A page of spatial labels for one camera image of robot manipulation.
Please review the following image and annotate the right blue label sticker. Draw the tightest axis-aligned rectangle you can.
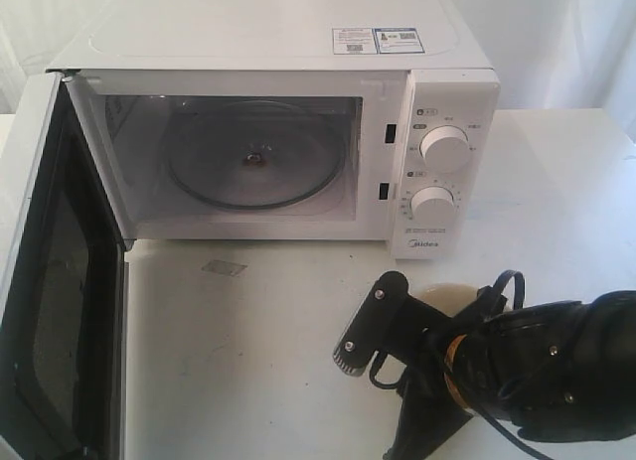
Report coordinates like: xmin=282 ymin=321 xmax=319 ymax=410
xmin=373 ymin=28 xmax=425 ymax=55

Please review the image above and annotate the white microwave oven body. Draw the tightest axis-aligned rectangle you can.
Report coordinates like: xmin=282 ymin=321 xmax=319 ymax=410
xmin=49 ymin=0 xmax=500 ymax=259

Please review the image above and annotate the white microwave door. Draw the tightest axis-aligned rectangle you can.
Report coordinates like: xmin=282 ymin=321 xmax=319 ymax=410
xmin=1 ymin=73 xmax=127 ymax=459

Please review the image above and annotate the glass microwave turntable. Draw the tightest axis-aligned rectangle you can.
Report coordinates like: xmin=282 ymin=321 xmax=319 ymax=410
xmin=167 ymin=99 xmax=347 ymax=211

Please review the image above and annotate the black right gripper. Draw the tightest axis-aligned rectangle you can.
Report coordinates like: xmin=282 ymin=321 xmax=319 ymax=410
xmin=385 ymin=308 xmax=502 ymax=460

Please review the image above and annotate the lower white control knob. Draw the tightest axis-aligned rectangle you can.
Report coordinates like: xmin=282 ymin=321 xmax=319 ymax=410
xmin=409 ymin=187 xmax=455 ymax=224

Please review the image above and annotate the left white label sticker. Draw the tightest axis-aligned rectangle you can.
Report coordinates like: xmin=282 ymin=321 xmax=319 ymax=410
xmin=332 ymin=28 xmax=377 ymax=55

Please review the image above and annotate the upper white control knob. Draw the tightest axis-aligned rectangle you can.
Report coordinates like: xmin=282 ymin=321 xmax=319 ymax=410
xmin=419 ymin=125 xmax=471 ymax=173

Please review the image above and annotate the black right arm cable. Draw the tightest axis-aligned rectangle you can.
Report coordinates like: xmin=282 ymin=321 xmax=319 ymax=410
xmin=367 ymin=269 xmax=543 ymax=460

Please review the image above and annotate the cream ceramic bowl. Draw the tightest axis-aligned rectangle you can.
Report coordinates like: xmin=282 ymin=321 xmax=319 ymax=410
xmin=420 ymin=283 xmax=479 ymax=317

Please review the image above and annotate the white control knob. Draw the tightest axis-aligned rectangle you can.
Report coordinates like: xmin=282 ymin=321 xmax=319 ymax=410
xmin=419 ymin=125 xmax=471 ymax=173
xmin=409 ymin=187 xmax=455 ymax=224

